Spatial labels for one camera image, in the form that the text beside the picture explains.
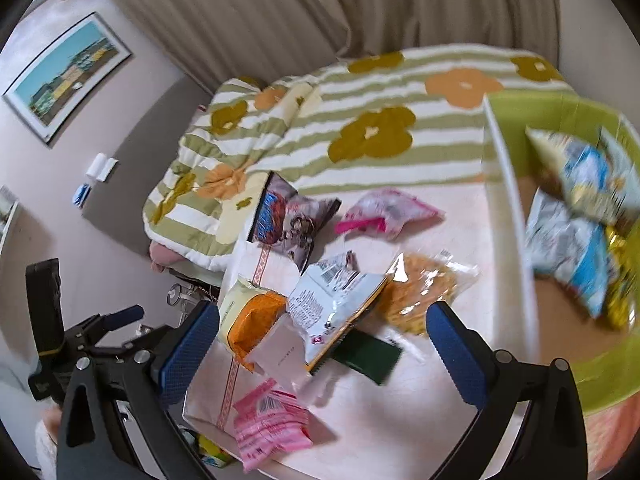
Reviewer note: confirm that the white paper packet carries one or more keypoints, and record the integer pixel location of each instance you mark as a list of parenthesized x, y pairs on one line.
[(280, 355)]

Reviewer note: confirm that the pink snack bag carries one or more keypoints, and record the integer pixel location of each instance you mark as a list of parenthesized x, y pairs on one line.
[(268, 421)]

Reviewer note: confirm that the dark green foil packet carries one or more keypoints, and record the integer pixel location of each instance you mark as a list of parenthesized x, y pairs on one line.
[(367, 355)]

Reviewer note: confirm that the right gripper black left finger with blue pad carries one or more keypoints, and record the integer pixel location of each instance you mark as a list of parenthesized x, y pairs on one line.
[(151, 376)]

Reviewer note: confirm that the white barcode snack bag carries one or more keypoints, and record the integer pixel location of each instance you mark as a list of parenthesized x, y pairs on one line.
[(328, 300)]

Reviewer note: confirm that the yellow cocoa pillows snack bag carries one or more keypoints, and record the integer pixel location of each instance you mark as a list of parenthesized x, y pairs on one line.
[(620, 300)]

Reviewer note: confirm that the white wall switch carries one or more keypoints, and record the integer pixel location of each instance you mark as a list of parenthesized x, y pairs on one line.
[(101, 167)]

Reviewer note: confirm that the pink white candy bag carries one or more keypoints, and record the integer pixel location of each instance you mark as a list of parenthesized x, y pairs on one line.
[(385, 212)]

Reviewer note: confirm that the dark purple chocolate snack bag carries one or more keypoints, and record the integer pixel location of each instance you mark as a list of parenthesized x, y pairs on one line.
[(288, 222)]

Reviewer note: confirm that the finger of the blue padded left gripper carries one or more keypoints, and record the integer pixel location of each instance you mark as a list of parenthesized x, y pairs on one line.
[(122, 318)]

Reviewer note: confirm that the orange cream snack bag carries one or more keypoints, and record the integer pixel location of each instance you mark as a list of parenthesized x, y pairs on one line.
[(247, 313)]

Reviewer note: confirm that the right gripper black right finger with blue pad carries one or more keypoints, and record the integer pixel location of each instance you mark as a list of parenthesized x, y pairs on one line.
[(551, 442)]

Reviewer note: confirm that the white blue snack bag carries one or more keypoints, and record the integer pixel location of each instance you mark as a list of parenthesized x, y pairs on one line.
[(570, 249)]

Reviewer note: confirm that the green cardboard storage box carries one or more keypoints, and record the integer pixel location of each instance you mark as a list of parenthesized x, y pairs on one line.
[(605, 362)]

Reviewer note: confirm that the clear bag yellow noodles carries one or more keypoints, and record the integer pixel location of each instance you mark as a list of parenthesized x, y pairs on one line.
[(417, 280)]

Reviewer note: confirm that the green striped floral duvet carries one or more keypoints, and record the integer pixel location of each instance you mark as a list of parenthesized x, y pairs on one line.
[(407, 118)]

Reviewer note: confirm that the light blue snack bag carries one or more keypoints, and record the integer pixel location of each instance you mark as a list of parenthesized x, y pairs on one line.
[(597, 181)]

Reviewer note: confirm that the beige curtain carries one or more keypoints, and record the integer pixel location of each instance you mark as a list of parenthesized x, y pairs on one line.
[(214, 40)]

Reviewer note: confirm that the framed landscape picture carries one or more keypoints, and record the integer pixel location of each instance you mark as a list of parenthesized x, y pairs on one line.
[(63, 74)]

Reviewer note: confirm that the blue white wall socket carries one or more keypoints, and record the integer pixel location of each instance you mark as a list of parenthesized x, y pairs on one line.
[(81, 195)]

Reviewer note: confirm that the person's white fuzzy sleeve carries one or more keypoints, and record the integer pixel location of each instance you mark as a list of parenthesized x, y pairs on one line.
[(46, 450)]

